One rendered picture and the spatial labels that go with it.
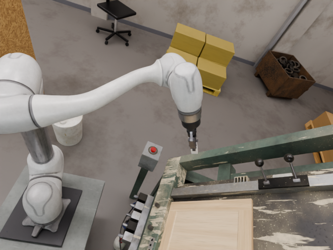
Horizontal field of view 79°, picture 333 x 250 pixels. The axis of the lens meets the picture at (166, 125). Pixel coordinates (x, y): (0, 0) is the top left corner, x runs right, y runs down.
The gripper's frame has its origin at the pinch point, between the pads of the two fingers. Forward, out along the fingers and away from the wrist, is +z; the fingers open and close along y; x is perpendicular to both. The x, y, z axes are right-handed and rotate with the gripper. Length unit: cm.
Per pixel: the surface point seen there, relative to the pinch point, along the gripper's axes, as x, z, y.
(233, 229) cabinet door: -16.5, 27.3, -25.0
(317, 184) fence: -49, 9, -11
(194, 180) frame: 5, 62, 18
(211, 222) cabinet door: -7.0, 32.7, -20.9
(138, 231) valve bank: 37, 54, -22
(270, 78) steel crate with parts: -124, 170, 299
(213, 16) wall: -20, 69, 368
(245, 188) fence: -23.5, 22.8, -7.0
